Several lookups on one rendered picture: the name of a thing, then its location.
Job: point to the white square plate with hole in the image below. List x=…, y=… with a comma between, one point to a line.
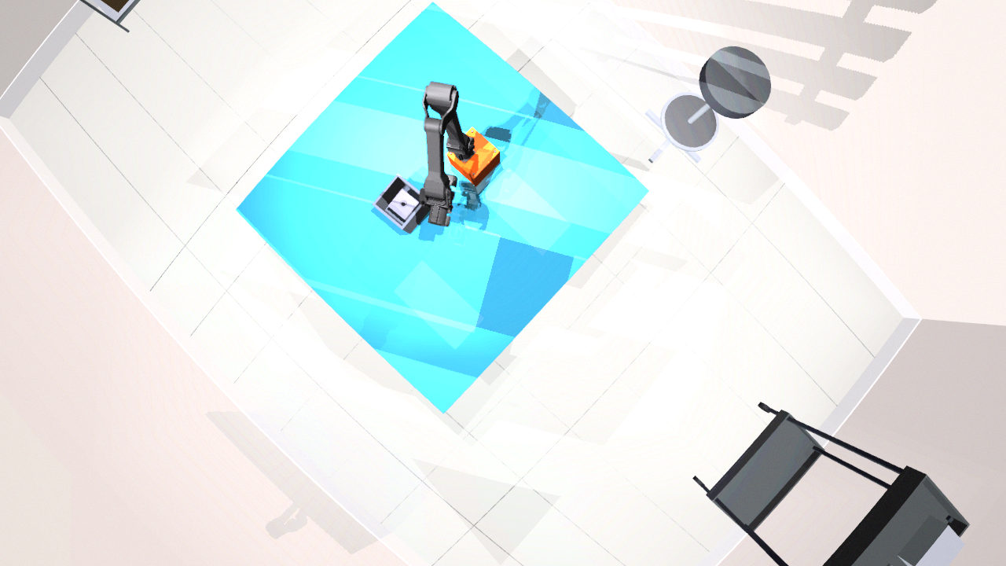
x=404, y=205

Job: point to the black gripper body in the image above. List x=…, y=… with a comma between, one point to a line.
x=453, y=182

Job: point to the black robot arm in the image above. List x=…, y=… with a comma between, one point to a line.
x=443, y=99

